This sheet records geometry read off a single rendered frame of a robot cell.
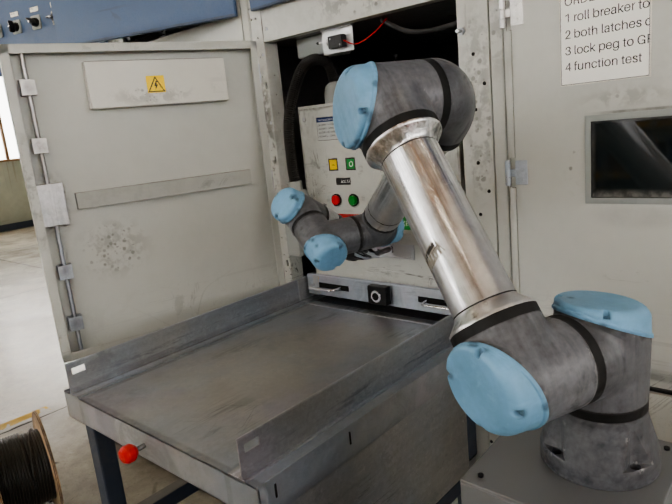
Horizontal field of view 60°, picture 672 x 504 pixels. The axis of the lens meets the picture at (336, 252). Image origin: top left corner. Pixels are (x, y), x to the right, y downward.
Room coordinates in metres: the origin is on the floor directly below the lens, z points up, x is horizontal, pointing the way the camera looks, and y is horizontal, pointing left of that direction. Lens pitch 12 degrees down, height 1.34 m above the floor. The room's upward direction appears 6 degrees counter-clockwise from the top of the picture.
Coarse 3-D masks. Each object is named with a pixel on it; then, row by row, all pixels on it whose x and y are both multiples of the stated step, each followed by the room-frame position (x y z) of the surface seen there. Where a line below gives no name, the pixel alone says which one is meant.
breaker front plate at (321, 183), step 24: (312, 120) 1.62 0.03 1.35; (312, 144) 1.62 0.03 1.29; (336, 144) 1.57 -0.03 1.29; (312, 168) 1.63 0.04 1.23; (360, 168) 1.52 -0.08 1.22; (456, 168) 1.33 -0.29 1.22; (312, 192) 1.64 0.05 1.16; (336, 192) 1.58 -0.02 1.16; (360, 192) 1.52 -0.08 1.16; (360, 264) 1.54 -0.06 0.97; (384, 264) 1.48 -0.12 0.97; (408, 264) 1.43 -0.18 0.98
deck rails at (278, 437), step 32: (288, 288) 1.61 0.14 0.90; (192, 320) 1.37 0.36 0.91; (224, 320) 1.44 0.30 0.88; (256, 320) 1.50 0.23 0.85; (448, 320) 1.20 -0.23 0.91; (96, 352) 1.19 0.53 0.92; (128, 352) 1.24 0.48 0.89; (160, 352) 1.30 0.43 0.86; (384, 352) 1.03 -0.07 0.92; (416, 352) 1.10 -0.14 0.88; (96, 384) 1.18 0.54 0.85; (352, 384) 0.96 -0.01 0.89; (384, 384) 1.02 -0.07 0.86; (288, 416) 0.84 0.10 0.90; (320, 416) 0.89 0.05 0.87; (256, 448) 0.79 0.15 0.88; (288, 448) 0.84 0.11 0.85
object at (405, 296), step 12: (312, 276) 1.65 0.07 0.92; (324, 276) 1.61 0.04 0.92; (336, 276) 1.59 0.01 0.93; (324, 288) 1.62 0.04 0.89; (348, 288) 1.56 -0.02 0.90; (360, 288) 1.53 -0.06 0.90; (396, 288) 1.44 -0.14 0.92; (408, 288) 1.42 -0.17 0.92; (420, 288) 1.40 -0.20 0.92; (432, 288) 1.38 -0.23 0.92; (360, 300) 1.53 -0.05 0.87; (396, 300) 1.45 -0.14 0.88; (408, 300) 1.42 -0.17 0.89; (420, 300) 1.40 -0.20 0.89; (432, 300) 1.37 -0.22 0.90; (444, 300) 1.35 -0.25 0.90; (432, 312) 1.37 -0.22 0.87; (444, 312) 1.35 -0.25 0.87
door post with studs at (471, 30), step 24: (456, 0) 1.27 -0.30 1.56; (480, 0) 1.23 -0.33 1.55; (480, 24) 1.23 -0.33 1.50; (480, 48) 1.23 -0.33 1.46; (480, 72) 1.23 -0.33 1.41; (480, 96) 1.24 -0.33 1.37; (480, 120) 1.24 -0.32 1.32; (480, 144) 1.24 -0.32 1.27; (480, 168) 1.24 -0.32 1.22; (480, 192) 1.24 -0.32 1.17; (480, 216) 1.24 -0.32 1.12
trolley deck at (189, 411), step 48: (240, 336) 1.40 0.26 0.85; (288, 336) 1.36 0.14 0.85; (336, 336) 1.33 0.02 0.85; (384, 336) 1.30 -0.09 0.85; (144, 384) 1.16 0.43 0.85; (192, 384) 1.13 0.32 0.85; (240, 384) 1.11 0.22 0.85; (288, 384) 1.09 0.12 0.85; (432, 384) 1.08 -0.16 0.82; (144, 432) 0.95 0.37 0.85; (192, 432) 0.93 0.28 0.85; (240, 432) 0.91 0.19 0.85; (336, 432) 0.88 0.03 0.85; (384, 432) 0.96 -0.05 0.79; (192, 480) 0.86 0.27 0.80; (288, 480) 0.79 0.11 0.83
